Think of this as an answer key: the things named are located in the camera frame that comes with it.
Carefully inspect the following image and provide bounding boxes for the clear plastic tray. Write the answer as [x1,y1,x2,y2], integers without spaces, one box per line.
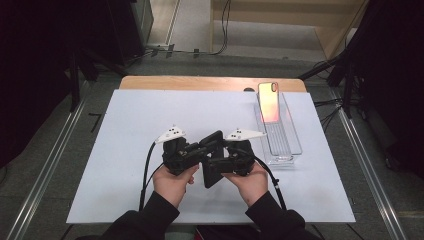
[254,92,304,166]

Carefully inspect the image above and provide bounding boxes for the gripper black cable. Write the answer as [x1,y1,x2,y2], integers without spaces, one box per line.
[239,148,288,211]
[138,141,168,212]

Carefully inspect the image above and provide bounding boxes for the black floor cables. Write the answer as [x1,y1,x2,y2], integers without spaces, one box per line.
[313,98,344,133]

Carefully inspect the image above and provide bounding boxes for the aluminium floor rail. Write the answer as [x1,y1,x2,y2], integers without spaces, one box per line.
[6,81,91,240]
[333,96,409,240]

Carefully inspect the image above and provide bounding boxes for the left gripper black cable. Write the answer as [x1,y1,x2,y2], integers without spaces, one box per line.
[138,141,168,212]

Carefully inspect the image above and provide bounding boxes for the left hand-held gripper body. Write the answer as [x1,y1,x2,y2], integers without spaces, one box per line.
[155,124,202,177]

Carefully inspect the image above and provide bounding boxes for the iridescent phone case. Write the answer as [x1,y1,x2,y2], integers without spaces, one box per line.
[257,81,280,124]

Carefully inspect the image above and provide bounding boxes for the person's right hand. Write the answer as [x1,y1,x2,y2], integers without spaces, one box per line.
[222,162,269,208]

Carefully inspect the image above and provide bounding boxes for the white board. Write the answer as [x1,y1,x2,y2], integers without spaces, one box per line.
[65,88,356,224]

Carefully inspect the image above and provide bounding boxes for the black phone case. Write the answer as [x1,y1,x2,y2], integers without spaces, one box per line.
[199,130,226,189]

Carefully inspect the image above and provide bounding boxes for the hanging black cable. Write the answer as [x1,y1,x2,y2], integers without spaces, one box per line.
[213,0,233,56]

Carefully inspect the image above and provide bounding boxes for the black metal stand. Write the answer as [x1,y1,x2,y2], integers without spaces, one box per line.
[68,46,128,113]
[298,49,359,118]

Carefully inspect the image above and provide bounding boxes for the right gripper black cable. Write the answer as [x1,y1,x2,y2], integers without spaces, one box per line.
[239,148,288,211]

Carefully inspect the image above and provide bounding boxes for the person's left hand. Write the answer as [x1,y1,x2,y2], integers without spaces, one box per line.
[152,163,200,208]

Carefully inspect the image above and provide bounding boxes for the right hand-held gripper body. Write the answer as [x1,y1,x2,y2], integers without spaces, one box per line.
[220,128,268,177]

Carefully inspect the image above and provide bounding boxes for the dark cabinet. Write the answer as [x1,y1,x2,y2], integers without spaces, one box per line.
[106,0,154,66]

